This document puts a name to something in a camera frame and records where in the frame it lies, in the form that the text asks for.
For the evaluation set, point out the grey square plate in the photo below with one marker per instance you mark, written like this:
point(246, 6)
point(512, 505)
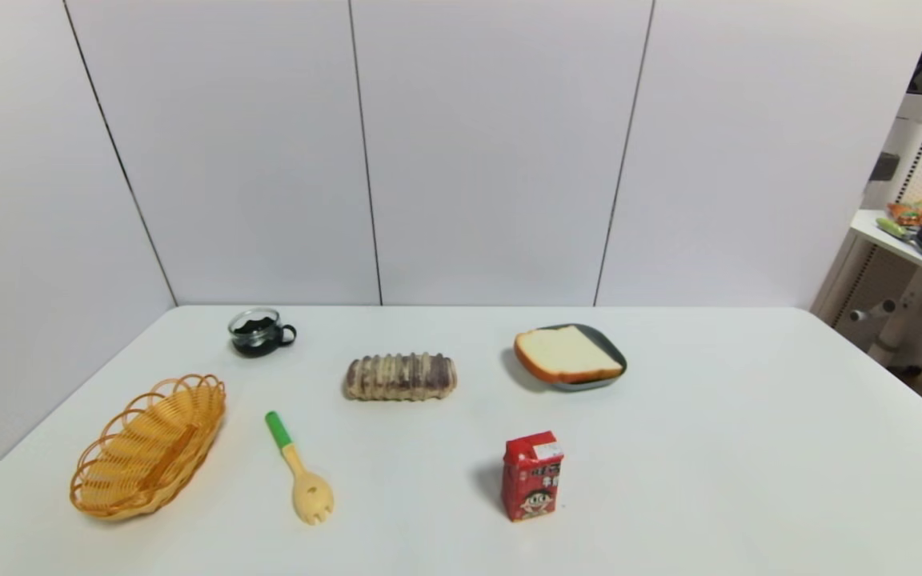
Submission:
point(611, 350)

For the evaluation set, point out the yellow wicker basket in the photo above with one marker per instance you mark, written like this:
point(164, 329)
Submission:
point(149, 448)

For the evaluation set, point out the striped brown bread roll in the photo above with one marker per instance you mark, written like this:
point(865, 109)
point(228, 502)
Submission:
point(401, 378)

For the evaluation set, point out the white side table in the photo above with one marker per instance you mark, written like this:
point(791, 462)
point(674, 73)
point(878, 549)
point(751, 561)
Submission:
point(881, 234)

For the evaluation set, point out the grey panel bracket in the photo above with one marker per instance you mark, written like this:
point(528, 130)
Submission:
point(883, 166)

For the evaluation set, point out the red milk carton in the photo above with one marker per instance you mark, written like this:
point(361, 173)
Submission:
point(531, 480)

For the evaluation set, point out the white bread slice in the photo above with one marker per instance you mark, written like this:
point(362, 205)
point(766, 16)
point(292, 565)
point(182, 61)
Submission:
point(565, 352)

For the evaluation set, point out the green toy stick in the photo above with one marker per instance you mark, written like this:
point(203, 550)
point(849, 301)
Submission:
point(893, 228)

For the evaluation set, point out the orange toy food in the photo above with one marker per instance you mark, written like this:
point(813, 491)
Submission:
point(907, 214)

